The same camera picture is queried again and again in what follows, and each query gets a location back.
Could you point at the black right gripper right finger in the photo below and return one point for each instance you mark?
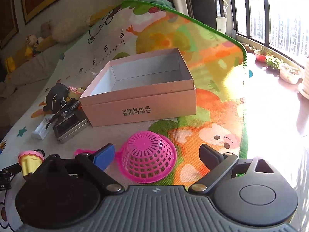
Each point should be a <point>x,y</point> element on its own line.
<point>218,164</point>

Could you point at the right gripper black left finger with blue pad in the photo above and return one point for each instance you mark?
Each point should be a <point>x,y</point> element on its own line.
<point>95,162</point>

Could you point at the yellow toy cup pink lid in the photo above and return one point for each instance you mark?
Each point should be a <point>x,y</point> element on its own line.
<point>30,161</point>

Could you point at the silver metal tin case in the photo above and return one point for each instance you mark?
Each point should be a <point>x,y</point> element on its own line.
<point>68,127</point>

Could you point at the pink plastic basket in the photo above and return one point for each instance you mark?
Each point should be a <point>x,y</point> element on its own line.
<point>146,157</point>

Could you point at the white battery charger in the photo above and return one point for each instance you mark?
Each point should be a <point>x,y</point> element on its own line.
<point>43,128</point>

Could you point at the doll keychain with bell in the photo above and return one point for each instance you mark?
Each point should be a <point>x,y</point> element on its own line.
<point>75,93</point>

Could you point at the black plush toy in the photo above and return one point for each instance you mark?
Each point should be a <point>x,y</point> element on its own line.
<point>55,99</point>

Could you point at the grey covered sofa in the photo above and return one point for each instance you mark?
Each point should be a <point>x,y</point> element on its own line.
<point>20,90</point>

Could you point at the pink cardboard box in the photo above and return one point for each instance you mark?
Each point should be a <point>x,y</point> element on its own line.
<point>148,86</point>

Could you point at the colourful cartoon play mat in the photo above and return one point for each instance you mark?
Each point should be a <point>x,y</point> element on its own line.
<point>134,28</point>

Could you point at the white flower pot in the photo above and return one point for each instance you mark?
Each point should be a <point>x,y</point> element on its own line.
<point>290,74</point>

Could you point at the red flower pot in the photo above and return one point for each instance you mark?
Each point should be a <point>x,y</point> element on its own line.
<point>261,54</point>

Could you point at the yellow doll on sofa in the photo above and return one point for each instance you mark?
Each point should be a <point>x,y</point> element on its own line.
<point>32,42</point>

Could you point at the beige plush toy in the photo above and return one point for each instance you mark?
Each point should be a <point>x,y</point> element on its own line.
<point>65,31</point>

